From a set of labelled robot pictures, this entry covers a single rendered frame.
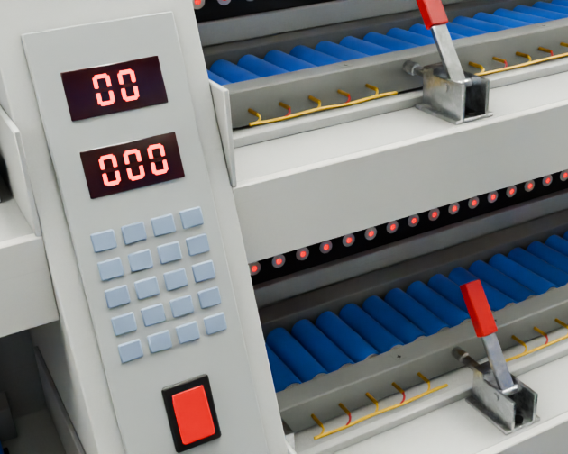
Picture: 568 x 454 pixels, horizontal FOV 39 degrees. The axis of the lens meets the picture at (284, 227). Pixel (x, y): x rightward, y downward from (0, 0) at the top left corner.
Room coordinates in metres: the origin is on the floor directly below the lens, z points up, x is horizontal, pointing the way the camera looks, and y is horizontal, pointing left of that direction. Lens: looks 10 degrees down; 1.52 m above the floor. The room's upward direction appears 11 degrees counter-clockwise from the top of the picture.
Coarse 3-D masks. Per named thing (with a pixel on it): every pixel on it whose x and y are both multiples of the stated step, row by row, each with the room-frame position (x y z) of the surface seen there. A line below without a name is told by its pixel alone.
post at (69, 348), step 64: (0, 0) 0.36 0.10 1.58; (64, 0) 0.37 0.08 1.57; (128, 0) 0.39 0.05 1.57; (0, 64) 0.36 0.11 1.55; (192, 64) 0.40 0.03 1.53; (64, 256) 0.36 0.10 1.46; (64, 320) 0.36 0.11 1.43; (256, 320) 0.40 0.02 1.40; (64, 384) 0.42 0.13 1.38; (256, 384) 0.39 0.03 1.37
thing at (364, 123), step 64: (192, 0) 0.58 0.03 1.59; (256, 0) 0.60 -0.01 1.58; (320, 0) 0.62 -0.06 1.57; (384, 0) 0.64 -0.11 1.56; (448, 0) 0.67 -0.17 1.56; (512, 0) 0.67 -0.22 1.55; (256, 64) 0.55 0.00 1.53; (320, 64) 0.55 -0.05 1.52; (384, 64) 0.52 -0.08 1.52; (448, 64) 0.48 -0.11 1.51; (512, 64) 0.56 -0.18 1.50; (256, 128) 0.48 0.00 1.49; (320, 128) 0.47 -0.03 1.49; (384, 128) 0.47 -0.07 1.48; (448, 128) 0.46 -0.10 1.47; (512, 128) 0.47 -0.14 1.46; (256, 192) 0.41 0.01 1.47; (320, 192) 0.42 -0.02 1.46; (384, 192) 0.44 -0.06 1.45; (448, 192) 0.46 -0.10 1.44; (256, 256) 0.41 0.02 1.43
